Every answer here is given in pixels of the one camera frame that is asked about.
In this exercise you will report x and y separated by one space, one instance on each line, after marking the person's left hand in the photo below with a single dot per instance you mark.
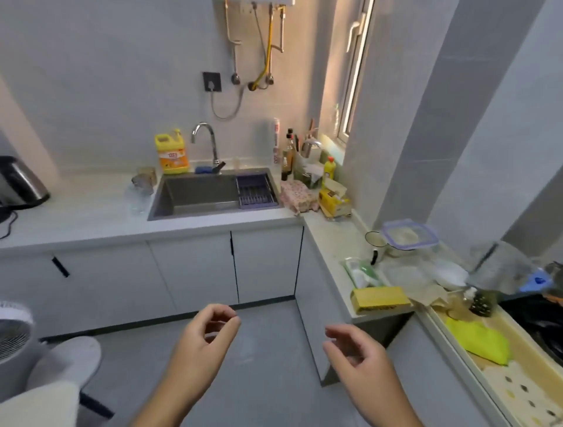
198 352

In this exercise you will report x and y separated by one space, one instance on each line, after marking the person's right hand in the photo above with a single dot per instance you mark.
369 374

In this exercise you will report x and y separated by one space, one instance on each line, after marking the person's right thumb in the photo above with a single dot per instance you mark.
336 354

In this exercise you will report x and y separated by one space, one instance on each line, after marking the person's left thumb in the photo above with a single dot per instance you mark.
214 336

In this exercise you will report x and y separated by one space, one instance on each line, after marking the person's right forearm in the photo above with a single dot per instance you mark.
391 415

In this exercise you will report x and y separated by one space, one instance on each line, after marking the person's left forearm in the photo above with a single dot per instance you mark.
165 409

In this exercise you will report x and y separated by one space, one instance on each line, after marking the side white cabinet panel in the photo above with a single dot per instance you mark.
319 299

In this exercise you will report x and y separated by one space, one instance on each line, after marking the plain white cabinet door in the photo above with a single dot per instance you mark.
193 270

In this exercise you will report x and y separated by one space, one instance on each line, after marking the yellow sponge block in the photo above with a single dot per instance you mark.
380 300

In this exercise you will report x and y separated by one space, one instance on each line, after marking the green white packet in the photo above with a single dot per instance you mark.
363 272

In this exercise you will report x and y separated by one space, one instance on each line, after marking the narrow white cabinet door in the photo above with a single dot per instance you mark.
266 264

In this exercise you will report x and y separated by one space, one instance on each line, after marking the clear plastic bag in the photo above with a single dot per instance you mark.
409 275

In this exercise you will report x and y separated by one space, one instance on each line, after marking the brown paper piece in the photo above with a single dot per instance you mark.
429 297

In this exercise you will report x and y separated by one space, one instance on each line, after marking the white mug black rim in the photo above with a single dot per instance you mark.
377 250

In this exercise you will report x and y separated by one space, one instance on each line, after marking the clear container blue lid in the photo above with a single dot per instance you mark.
409 237

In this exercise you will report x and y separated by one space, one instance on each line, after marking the white bowl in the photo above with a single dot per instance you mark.
453 275

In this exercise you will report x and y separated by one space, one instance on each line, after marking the grey steel sink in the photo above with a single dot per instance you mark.
198 195

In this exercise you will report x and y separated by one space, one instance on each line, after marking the yellow green cloth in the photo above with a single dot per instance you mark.
479 341

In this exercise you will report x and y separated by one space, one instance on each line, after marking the white chair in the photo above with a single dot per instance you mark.
66 360

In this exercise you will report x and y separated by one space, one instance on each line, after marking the purple sink drain basket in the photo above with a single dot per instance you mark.
257 191

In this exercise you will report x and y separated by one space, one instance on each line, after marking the yellow cardboard box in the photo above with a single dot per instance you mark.
334 202

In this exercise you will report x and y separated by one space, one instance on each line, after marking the small spice shaker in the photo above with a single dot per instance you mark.
480 303

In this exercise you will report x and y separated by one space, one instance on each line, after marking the clear drinking glass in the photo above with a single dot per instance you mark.
140 200

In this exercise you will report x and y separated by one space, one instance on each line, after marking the floral cloth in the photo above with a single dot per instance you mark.
299 198

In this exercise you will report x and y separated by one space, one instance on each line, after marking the blue sponge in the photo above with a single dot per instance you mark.
204 170

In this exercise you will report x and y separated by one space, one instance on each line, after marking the glass jar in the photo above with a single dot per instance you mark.
145 178

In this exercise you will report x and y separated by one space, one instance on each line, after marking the yellow cap bottle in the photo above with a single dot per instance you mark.
329 173

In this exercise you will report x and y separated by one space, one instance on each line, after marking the large crumpled plastic bag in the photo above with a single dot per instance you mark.
497 268

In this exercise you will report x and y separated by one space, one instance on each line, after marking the yellow detergent bottle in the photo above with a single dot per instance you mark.
172 156

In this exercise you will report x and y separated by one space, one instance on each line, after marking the dotted white mat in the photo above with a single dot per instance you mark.
523 391

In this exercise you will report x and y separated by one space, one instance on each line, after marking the dark sauce bottle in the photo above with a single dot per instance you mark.
288 160

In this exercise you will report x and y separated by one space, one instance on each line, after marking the black gas stove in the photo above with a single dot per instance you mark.
534 321

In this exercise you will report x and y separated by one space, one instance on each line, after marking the white round fan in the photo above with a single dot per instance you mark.
13 332

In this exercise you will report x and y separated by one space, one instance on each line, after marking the chrome curved faucet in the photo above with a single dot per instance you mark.
210 134

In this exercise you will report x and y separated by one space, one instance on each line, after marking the white wrap roll box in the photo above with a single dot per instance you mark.
276 140

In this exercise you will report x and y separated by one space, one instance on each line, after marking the steel ladle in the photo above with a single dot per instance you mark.
310 144

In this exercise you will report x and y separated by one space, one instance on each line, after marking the steel electric kettle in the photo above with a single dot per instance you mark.
20 182

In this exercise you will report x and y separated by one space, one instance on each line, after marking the steel heater pipe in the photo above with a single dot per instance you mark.
281 30

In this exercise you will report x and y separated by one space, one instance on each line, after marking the black wall socket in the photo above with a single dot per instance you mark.
212 81

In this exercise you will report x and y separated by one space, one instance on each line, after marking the white window frame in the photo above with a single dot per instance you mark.
352 88

